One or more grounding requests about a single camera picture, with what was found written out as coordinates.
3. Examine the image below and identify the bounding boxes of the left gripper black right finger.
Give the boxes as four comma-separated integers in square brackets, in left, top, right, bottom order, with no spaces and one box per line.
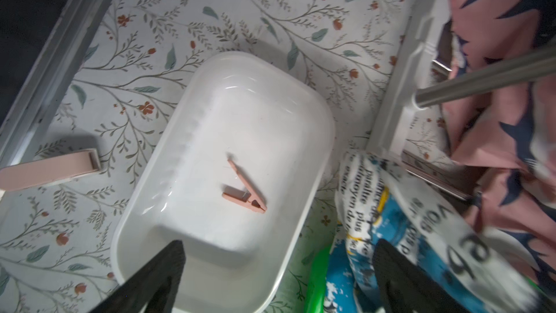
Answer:
[373,239,467,313]

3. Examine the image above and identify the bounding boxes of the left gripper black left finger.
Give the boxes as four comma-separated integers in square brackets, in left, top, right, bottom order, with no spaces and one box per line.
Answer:
[92,240,186,313]

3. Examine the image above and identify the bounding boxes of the blue yellow white printed shorts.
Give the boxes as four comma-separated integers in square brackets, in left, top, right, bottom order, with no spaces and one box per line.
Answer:
[324,151,555,312]

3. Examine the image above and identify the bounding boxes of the pink clothespin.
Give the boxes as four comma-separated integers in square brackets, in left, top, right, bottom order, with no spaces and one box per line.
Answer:
[1,149,101,196]
[222,158,267,214]

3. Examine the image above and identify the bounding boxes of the pink navy patterned shorts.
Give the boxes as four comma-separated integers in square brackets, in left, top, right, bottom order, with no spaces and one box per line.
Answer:
[429,0,556,279]

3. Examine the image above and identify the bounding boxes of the green plastic basket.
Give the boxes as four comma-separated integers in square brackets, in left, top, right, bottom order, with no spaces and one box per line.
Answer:
[304,246,331,313]

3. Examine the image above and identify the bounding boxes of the white plastic tray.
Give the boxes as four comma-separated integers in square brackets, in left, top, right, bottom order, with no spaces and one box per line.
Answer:
[111,52,335,312]

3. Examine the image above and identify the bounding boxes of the pink clothespin on table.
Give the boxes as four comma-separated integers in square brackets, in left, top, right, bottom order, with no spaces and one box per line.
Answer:
[1,149,101,196]

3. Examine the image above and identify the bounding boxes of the steel clothes rack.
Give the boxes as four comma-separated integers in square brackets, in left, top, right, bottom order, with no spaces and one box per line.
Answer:
[366,0,555,200]

